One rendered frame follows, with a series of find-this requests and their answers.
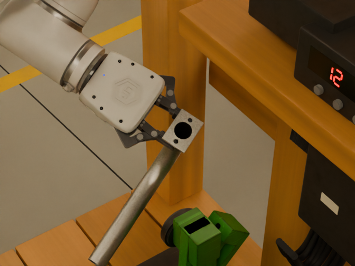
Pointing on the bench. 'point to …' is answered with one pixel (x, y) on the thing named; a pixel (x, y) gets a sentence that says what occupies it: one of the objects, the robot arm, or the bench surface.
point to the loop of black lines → (309, 244)
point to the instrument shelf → (268, 74)
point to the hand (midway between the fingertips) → (177, 130)
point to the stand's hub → (168, 232)
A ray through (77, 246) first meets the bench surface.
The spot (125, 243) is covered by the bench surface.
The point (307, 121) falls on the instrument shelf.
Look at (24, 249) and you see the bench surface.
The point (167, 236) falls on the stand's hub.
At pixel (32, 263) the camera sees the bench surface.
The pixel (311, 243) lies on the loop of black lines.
